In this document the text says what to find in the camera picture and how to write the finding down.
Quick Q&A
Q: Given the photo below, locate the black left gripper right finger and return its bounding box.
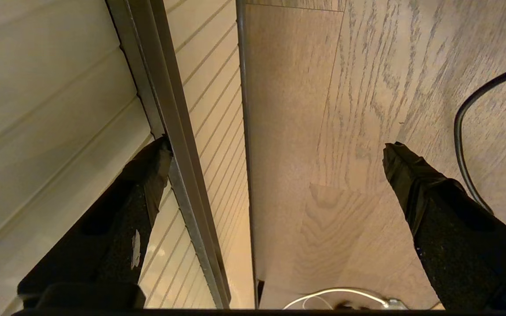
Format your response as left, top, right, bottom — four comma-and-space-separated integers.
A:
382, 141, 506, 310

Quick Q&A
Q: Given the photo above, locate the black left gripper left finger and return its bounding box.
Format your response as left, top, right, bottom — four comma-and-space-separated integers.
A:
17, 135, 174, 309

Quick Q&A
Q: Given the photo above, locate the dark metal handle rail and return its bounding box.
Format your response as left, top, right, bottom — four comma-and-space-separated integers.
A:
105, 0, 232, 309

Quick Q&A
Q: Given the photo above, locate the black base cable with connector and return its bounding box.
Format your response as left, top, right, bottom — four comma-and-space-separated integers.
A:
453, 61, 506, 215

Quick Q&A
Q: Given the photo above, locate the white floor cable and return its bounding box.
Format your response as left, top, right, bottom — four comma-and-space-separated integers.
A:
282, 287, 408, 310

